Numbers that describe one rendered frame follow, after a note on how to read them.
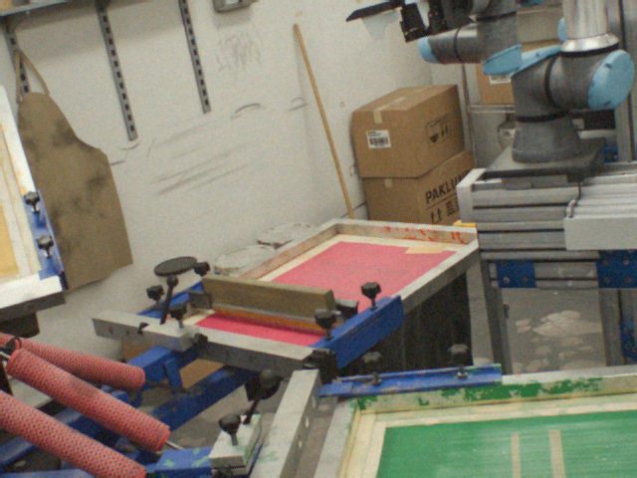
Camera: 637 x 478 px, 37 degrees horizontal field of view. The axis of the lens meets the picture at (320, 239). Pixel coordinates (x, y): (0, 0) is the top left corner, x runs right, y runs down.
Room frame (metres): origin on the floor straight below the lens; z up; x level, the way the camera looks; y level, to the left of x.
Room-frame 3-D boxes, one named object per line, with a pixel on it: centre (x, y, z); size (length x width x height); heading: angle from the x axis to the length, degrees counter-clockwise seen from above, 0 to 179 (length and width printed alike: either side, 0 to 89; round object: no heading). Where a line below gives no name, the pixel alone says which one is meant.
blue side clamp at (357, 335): (1.89, -0.03, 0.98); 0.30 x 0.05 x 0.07; 137
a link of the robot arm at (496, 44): (1.77, -0.39, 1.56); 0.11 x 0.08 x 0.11; 37
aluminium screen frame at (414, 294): (2.26, 0.00, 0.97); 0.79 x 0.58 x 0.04; 137
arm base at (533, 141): (2.02, -0.53, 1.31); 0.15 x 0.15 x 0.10
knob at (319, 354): (1.69, 0.05, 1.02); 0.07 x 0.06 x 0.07; 137
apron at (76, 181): (4.00, 1.05, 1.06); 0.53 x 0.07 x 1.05; 137
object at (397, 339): (2.17, -0.17, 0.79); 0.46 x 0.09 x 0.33; 137
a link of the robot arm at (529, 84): (2.01, -0.53, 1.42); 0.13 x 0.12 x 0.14; 37
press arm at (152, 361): (1.85, 0.39, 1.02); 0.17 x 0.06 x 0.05; 137
